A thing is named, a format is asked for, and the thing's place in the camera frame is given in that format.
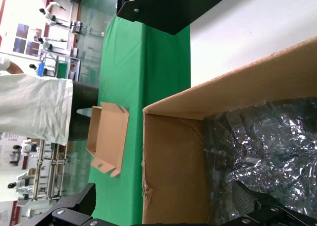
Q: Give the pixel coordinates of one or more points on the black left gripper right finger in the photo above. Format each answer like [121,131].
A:
[267,211]

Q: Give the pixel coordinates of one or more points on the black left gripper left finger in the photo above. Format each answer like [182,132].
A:
[74,211]

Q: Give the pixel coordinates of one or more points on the flat unfolded small cardboard box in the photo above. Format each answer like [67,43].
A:
[109,136]

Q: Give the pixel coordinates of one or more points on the large open brown cardboard box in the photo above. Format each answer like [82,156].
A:
[173,161]

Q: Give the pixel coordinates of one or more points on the white metal shelf rack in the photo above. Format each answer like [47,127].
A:
[50,169]

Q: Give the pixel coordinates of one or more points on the white humanoid robot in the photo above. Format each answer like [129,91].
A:
[47,44]
[26,146]
[21,184]
[32,66]

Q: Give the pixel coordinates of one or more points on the crinkled silver antistatic bag bundle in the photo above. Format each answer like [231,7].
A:
[272,149]

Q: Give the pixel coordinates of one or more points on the person in white t-shirt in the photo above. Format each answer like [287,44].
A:
[32,107]

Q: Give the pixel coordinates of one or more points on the shelf rack with green cloth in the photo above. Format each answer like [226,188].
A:
[62,70]

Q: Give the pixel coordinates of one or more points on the green tablecloth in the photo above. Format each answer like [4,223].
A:
[138,74]

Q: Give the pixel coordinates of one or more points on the wall poster with dark photos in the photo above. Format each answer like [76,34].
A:
[21,30]

